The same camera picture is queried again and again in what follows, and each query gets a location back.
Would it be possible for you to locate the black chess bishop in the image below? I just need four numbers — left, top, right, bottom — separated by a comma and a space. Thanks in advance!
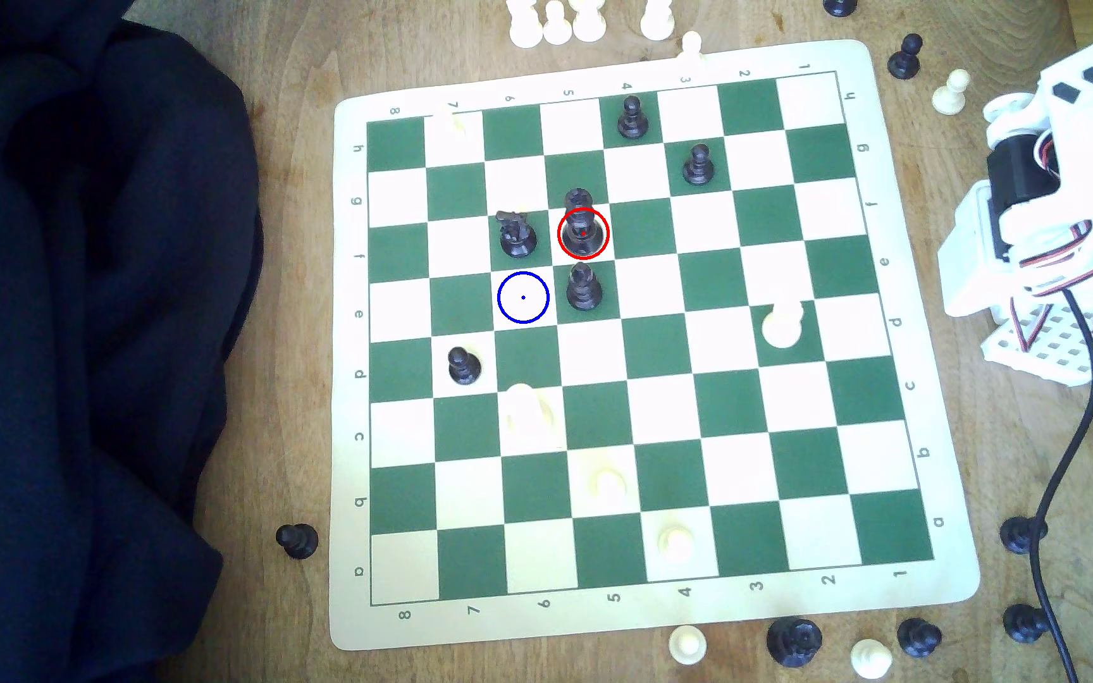
560, 188, 607, 257

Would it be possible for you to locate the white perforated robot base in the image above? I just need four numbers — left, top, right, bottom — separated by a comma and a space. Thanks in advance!
981, 305, 1093, 388

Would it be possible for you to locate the tall white chess piece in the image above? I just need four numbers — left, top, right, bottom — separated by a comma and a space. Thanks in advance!
505, 383, 557, 440

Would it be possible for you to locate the black chess knight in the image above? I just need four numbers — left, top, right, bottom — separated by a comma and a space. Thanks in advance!
496, 211, 539, 259

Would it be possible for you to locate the green white chess board mat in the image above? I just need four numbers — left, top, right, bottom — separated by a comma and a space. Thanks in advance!
328, 38, 982, 652

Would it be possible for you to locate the large black chess piece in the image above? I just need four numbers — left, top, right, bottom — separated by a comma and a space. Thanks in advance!
767, 617, 824, 668

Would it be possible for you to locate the dark navy cloth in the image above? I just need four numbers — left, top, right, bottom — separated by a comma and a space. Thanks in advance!
0, 0, 265, 683

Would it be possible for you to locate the black cable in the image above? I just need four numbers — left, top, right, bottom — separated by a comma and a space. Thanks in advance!
1030, 289, 1093, 683

